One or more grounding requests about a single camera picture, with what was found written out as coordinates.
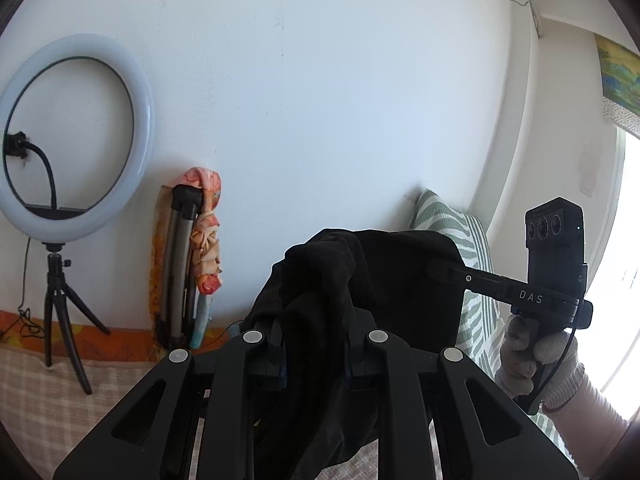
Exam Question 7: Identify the small black tripod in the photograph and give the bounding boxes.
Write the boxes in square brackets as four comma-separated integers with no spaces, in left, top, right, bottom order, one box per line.
[41,242,112,395]

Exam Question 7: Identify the bright window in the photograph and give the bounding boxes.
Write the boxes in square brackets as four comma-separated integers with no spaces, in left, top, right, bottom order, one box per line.
[599,127,640,397]

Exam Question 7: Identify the white ring light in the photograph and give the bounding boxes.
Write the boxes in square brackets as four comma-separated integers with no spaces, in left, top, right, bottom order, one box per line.
[0,34,155,235]

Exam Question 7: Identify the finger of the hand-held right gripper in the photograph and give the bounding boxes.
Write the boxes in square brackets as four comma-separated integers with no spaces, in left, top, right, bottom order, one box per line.
[427,259,516,306]

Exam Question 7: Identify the person's right forearm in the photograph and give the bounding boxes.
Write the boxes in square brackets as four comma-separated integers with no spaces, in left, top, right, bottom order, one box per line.
[542,374,629,480]

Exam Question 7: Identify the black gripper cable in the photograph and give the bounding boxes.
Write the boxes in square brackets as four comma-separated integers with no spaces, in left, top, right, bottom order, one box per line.
[537,327,576,413]

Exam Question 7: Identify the folded silver tripod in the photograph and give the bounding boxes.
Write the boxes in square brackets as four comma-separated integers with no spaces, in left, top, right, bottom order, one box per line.
[157,185,203,349]

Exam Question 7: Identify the black pants with yellow stripes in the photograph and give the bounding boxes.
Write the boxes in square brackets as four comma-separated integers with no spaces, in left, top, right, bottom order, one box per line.
[247,228,466,480]

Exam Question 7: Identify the person's right hand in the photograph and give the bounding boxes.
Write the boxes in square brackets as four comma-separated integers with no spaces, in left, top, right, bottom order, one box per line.
[494,312,586,408]

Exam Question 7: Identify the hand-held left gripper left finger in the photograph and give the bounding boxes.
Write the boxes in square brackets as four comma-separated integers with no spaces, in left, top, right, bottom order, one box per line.
[52,320,288,480]

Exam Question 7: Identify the black ring light cable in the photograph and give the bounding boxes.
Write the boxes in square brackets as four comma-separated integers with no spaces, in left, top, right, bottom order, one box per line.
[0,236,46,342]

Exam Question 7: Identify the orange brown board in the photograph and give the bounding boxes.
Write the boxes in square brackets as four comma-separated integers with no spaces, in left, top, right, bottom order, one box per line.
[148,185,174,346]

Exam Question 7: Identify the black gooseneck phone holder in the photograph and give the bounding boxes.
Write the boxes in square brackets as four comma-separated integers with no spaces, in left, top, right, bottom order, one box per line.
[2,131,76,219]

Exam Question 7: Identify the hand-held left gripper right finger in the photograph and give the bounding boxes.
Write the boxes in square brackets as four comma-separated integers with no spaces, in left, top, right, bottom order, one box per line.
[345,310,581,480]

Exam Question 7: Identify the floral orange scarf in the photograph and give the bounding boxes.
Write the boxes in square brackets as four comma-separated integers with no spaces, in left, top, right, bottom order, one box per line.
[181,166,224,349]

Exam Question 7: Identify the green and white patterned pillow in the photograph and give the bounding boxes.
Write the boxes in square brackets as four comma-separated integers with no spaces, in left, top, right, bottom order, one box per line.
[410,189,506,377]

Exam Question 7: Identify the beige checked blanket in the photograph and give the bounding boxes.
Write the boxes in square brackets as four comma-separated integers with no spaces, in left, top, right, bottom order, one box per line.
[0,345,451,480]

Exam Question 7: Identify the framed wall painting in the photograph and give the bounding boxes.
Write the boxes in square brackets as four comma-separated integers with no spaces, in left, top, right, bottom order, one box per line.
[594,32,640,139]

